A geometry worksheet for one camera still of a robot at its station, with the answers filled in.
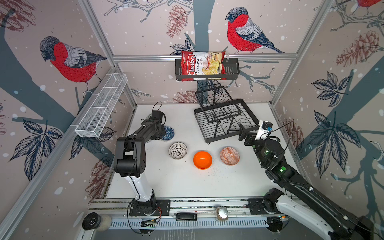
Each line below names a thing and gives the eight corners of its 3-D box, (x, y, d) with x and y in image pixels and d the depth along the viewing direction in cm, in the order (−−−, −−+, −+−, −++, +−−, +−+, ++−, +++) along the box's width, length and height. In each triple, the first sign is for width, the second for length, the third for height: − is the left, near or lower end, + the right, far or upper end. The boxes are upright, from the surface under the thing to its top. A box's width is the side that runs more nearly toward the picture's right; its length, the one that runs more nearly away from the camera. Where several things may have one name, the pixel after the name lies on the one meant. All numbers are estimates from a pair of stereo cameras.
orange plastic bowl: (193, 170, 87) (193, 167, 84) (193, 154, 94) (193, 151, 90) (212, 170, 87) (212, 167, 84) (211, 154, 94) (211, 151, 90)
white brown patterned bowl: (168, 159, 92) (167, 156, 89) (170, 145, 98) (169, 142, 95) (187, 159, 92) (187, 156, 89) (187, 145, 98) (187, 142, 95)
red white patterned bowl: (220, 165, 89) (221, 162, 86) (219, 149, 95) (219, 147, 93) (239, 165, 89) (241, 162, 86) (236, 149, 95) (237, 147, 93)
